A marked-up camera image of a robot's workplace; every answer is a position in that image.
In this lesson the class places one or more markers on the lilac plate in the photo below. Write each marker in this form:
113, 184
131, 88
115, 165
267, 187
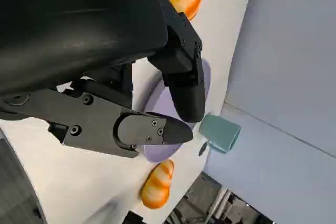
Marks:
162, 103

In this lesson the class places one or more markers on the grey partition panel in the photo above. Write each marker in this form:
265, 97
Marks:
288, 37
275, 171

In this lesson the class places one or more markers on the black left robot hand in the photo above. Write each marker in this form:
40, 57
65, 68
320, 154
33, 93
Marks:
78, 37

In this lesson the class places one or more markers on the grey metal workshop equipment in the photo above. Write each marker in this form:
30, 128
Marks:
204, 197

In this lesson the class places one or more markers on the pale green mug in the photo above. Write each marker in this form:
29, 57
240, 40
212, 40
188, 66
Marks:
220, 134

